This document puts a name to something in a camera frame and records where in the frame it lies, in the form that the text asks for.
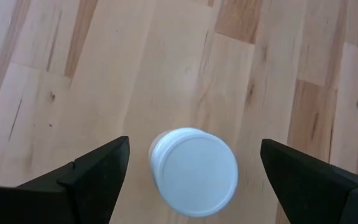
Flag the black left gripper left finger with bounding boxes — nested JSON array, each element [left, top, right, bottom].
[[0, 135, 131, 224]]

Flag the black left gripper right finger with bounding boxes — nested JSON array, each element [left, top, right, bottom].
[[260, 138, 358, 224]]

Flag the white pill bottle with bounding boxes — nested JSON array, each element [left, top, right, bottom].
[[148, 126, 239, 218]]

